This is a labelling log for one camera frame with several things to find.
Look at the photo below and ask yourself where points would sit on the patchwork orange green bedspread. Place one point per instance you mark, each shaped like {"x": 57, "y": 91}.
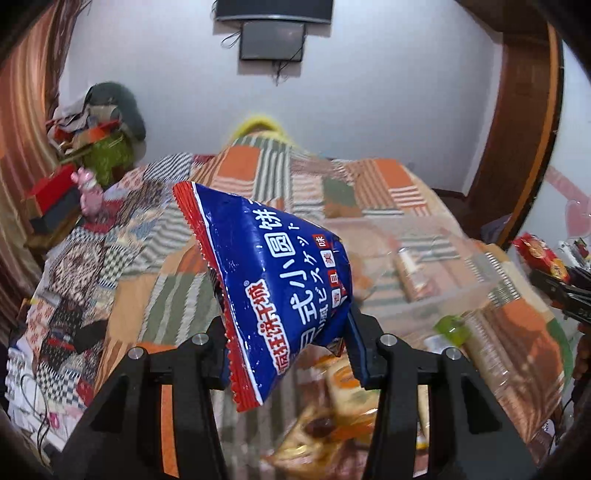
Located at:
{"x": 134, "y": 276}

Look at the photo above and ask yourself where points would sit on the yellow pillow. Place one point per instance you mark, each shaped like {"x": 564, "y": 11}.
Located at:
{"x": 261, "y": 125}

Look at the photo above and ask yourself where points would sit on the red shoe box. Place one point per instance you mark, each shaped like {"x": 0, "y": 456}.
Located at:
{"x": 52, "y": 200}

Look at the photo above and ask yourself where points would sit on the pink plush toy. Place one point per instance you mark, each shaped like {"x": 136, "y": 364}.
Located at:
{"x": 91, "y": 192}

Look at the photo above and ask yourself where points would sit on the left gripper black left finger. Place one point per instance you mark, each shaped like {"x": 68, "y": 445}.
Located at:
{"x": 119, "y": 434}

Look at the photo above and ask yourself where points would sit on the brown wooden door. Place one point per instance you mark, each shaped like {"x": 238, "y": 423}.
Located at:
{"x": 526, "y": 116}

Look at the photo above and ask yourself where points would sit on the green jelly cup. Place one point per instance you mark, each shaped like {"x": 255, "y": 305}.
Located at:
{"x": 454, "y": 329}

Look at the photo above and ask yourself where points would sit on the clear plastic storage bin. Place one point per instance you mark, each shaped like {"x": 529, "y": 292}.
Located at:
{"x": 409, "y": 272}

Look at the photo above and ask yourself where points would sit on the clear bag of peanut snacks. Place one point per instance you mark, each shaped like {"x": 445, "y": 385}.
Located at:
{"x": 331, "y": 437}

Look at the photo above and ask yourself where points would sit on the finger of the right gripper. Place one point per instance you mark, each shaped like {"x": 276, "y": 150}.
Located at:
{"x": 571, "y": 297}

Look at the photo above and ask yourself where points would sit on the red snack packet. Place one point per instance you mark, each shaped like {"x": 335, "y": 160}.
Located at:
{"x": 538, "y": 256}

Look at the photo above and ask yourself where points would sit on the wall mounted black screen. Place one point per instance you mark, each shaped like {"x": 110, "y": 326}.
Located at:
{"x": 273, "y": 30}

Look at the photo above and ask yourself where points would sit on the pile of clothes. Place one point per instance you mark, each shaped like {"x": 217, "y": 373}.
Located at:
{"x": 99, "y": 131}

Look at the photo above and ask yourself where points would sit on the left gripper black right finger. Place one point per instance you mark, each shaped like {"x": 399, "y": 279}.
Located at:
{"x": 470, "y": 435}

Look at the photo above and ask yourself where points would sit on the blue red biscuit bag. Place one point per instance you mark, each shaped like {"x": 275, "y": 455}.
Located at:
{"x": 286, "y": 284}

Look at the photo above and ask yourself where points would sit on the striped orange curtain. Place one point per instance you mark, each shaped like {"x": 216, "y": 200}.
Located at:
{"x": 32, "y": 61}

